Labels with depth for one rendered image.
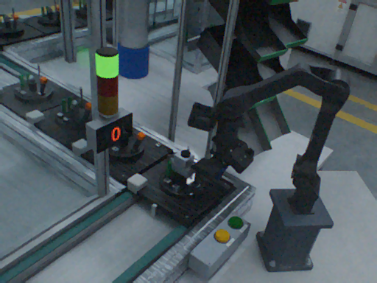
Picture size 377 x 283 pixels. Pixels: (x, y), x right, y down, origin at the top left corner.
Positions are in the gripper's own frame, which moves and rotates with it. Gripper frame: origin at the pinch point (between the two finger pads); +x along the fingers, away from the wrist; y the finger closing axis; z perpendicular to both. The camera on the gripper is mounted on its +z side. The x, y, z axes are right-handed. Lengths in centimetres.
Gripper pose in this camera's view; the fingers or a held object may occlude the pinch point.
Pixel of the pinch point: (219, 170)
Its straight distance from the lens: 112.1
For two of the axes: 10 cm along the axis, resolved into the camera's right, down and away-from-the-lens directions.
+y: 5.7, -4.4, 7.0
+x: -1.4, 7.8, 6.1
